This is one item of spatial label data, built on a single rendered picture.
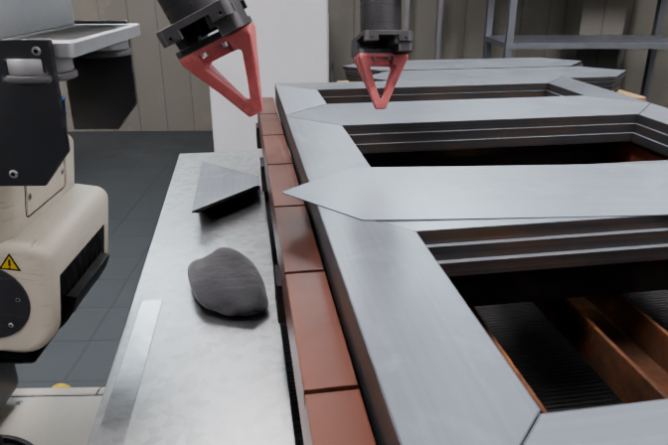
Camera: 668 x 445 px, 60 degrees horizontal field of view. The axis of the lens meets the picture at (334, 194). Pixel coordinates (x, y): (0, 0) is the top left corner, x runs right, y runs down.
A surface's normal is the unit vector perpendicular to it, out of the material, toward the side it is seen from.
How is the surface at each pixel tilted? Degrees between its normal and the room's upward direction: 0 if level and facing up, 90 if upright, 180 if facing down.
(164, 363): 0
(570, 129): 90
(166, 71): 90
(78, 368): 0
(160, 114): 90
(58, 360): 0
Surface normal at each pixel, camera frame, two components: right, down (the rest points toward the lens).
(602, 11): 0.03, 0.36
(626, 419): 0.00, -0.93
